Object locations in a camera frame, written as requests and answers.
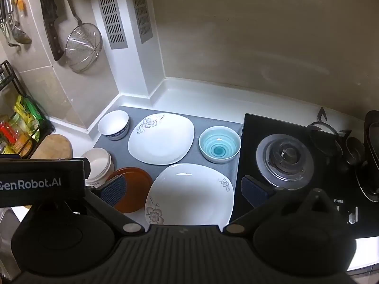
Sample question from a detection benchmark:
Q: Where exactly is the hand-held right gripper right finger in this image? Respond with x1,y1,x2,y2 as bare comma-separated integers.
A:
223,175,338,235

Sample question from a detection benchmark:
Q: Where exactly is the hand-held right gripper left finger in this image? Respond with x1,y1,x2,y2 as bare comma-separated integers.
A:
72,175,143,235

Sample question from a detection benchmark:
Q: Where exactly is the orange round plate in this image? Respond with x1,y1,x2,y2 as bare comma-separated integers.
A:
105,167,153,214

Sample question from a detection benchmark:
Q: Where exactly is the white ribbed bowl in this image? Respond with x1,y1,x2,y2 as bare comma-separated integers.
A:
81,147,115,187

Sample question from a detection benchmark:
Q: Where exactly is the teal striped bowl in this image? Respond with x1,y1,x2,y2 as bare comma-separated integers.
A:
198,126,241,164

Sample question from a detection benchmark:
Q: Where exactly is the white square plate with flowers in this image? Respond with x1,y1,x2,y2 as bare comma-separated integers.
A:
144,163,235,226
127,113,195,165

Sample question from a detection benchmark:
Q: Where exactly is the orange snack packet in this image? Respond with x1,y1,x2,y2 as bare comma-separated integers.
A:
8,135,34,158

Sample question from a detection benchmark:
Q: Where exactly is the wooden cutting board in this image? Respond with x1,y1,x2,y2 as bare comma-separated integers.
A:
30,134,73,160

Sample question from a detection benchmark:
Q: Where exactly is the round stove burner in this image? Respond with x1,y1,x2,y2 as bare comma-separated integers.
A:
256,134,315,190

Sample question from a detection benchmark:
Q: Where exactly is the red snack packet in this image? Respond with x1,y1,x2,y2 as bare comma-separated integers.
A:
0,121,16,138

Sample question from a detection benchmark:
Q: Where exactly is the green snack packet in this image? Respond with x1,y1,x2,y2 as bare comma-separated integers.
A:
23,95,45,142

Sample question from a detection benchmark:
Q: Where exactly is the black gas stove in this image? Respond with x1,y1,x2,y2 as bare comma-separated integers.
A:
229,113,379,241

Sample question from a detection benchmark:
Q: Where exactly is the yellow snack packet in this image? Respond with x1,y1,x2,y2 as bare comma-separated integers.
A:
13,94,34,126

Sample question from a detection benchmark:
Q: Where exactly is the grey mat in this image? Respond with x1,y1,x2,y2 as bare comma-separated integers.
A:
93,106,244,226

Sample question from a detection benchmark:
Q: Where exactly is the black pan support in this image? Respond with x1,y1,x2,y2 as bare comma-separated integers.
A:
307,107,368,167

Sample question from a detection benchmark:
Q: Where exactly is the stove knob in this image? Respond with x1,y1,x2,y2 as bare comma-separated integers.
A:
346,206,359,225

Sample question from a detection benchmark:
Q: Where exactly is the dark frying pan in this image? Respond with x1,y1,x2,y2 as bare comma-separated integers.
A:
355,110,379,203

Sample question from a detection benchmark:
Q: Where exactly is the metal mesh skimmer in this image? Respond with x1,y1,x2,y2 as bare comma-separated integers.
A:
57,0,103,73

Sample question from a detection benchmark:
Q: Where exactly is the metal ladle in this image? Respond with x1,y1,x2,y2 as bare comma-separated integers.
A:
11,0,32,45

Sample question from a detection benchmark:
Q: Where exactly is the metal spoon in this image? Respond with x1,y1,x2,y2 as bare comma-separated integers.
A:
0,0,20,48

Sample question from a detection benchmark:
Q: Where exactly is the grey vent grille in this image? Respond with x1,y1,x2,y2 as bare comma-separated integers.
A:
93,0,128,50

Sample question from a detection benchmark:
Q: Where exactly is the black wire rack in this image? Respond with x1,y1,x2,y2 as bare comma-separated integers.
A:
0,60,56,158

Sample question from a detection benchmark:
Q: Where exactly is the cleaver with wooden handle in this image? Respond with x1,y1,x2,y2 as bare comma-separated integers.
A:
38,0,66,62

